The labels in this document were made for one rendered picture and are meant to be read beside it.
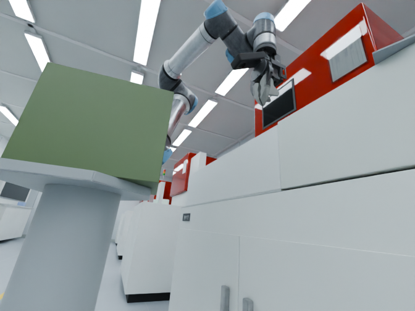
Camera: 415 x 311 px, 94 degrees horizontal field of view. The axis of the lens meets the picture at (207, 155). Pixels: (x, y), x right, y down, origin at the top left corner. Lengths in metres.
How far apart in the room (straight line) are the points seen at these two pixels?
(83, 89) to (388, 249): 0.57
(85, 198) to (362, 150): 0.49
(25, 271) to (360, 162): 0.57
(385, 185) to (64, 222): 0.51
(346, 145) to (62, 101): 0.53
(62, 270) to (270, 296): 0.37
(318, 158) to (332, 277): 0.16
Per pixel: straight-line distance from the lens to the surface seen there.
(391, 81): 0.34
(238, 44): 0.82
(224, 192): 0.57
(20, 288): 0.52
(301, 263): 0.36
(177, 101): 0.95
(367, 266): 0.31
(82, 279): 0.50
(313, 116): 0.39
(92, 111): 0.49
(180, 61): 0.93
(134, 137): 0.45
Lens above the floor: 0.74
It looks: 21 degrees up
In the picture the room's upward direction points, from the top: 5 degrees clockwise
